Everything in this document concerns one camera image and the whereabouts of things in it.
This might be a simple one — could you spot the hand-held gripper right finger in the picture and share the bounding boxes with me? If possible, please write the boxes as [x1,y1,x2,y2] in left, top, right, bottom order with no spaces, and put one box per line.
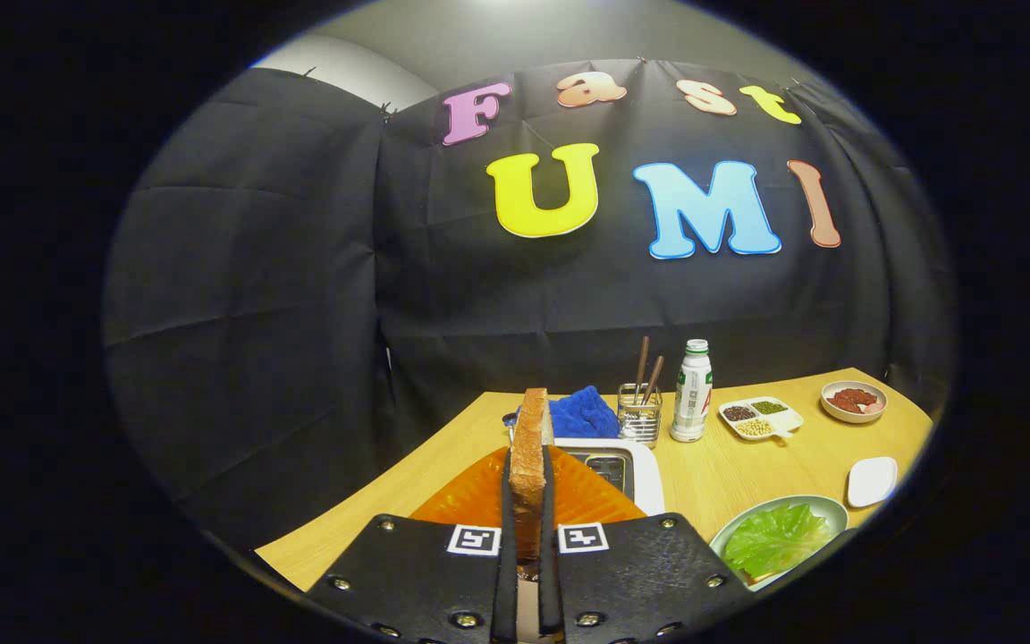
[540,445,753,644]

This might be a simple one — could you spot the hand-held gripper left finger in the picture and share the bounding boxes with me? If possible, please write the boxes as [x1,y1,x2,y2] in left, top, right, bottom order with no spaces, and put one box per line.
[305,445,520,644]

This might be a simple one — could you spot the toasted bread slice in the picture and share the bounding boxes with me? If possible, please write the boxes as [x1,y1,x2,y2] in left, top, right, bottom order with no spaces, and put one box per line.
[508,387,550,564]

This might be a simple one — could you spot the green lettuce leaf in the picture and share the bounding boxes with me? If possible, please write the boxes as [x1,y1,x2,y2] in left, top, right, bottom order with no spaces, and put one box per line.
[722,503,835,582]

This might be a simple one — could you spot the white toaster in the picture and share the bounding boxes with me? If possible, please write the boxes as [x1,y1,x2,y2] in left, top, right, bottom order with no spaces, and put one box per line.
[502,411,666,517]

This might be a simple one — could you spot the blue cloth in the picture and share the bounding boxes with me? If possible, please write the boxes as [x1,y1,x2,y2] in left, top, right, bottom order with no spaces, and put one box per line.
[548,386,621,439]

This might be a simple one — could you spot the white drink bottle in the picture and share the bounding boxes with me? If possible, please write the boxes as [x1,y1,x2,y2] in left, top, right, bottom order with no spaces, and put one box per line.
[670,339,713,444]

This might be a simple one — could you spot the white divided bean dish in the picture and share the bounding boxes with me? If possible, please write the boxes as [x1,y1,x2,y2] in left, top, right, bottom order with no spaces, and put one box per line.
[719,396,805,443]

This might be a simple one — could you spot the pale green plate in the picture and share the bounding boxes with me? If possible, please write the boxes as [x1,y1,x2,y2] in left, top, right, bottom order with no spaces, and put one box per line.
[710,495,849,591]

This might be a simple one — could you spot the white bowl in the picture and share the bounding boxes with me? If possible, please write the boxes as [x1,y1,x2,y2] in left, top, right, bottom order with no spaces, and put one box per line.
[820,380,888,424]

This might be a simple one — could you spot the small white dish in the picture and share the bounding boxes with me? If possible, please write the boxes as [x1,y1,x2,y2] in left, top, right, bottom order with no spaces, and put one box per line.
[847,456,899,509]

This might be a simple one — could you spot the black backdrop cloth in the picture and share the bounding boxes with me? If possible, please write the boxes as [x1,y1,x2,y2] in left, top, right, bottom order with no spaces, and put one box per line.
[102,58,958,551]

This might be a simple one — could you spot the red meat slices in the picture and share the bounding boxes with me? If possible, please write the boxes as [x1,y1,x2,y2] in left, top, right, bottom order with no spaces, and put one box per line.
[828,387,882,414]

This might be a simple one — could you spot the wire utensil holder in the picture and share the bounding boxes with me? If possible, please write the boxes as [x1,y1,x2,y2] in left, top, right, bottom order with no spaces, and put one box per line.
[617,383,663,448]

